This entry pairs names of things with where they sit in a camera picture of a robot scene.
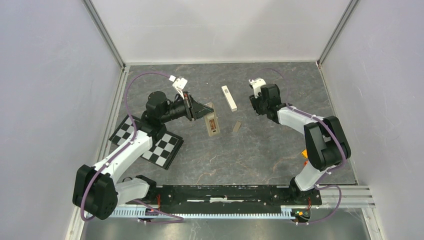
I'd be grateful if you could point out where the small yellow block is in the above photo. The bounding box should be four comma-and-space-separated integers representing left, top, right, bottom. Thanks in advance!
301, 149, 308, 159

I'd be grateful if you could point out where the purple cable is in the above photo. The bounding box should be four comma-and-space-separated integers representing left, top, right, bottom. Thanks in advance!
80, 71, 185, 224
261, 68, 347, 225

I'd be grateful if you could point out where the white toothed cable duct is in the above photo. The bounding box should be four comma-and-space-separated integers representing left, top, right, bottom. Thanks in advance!
109, 205, 301, 220

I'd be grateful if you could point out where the white remote with buttons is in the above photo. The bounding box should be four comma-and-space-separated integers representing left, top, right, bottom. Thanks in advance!
204, 102, 221, 137

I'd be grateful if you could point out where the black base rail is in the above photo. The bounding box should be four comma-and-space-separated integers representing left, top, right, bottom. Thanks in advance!
141, 185, 323, 214

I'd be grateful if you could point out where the beige remote battery cover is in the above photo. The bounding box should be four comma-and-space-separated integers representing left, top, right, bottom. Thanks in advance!
232, 121, 242, 133

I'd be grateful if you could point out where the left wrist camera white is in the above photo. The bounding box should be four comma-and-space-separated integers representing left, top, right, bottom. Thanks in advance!
172, 77, 188, 98

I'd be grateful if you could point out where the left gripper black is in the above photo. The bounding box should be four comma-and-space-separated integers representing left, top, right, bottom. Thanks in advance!
160, 91, 214, 124

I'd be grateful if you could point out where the white black remote control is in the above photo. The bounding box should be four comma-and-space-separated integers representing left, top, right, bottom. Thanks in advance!
221, 85, 238, 112

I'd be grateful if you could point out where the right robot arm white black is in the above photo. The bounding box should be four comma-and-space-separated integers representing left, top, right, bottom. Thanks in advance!
249, 78, 352, 204

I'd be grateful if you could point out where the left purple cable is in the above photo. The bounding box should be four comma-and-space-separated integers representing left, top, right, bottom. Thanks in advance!
80, 71, 185, 224

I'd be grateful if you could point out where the black white checkerboard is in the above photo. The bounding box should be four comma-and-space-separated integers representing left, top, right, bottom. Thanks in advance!
108, 115, 184, 170

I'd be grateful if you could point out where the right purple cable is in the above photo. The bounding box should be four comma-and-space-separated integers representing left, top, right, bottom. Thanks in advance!
261, 68, 347, 225

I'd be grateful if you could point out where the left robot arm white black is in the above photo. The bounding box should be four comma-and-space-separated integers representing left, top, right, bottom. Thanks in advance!
72, 91, 214, 222

